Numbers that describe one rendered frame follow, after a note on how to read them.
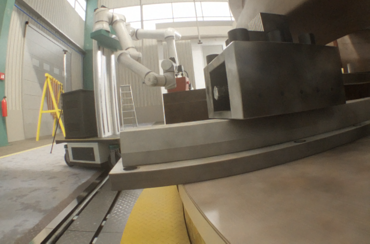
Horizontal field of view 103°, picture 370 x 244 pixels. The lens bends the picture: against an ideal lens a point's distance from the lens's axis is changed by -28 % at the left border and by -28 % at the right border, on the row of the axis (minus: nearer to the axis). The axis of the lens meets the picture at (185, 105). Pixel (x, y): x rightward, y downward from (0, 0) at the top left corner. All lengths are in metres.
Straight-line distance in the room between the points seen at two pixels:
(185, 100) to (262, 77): 1.29
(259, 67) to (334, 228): 0.43
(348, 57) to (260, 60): 4.07
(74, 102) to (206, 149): 1.87
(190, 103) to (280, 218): 1.54
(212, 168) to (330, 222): 0.34
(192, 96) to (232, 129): 1.19
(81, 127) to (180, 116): 1.04
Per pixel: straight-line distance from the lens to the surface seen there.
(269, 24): 0.81
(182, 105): 1.82
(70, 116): 2.35
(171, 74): 1.49
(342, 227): 0.34
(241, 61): 0.56
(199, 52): 5.07
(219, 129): 0.62
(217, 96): 0.74
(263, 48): 0.61
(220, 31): 5.22
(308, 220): 0.36
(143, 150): 0.59
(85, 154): 2.15
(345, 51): 4.61
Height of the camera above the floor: 0.50
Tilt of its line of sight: 2 degrees up
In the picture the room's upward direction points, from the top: 6 degrees counter-clockwise
